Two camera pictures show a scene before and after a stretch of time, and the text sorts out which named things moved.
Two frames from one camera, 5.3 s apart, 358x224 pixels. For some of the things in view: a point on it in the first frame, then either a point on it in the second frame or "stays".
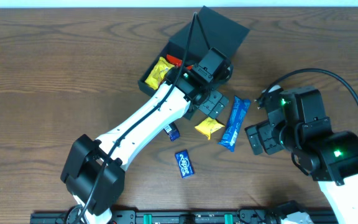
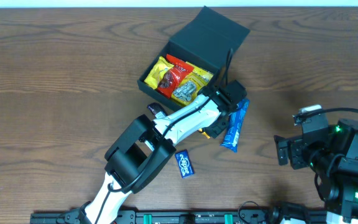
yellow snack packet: [157, 76] stays
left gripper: [212, 103] -> [217, 125]
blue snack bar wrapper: [240, 109] stays
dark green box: [214, 31] stays
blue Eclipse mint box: [184, 163] stays
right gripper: [265, 131] -> [295, 147]
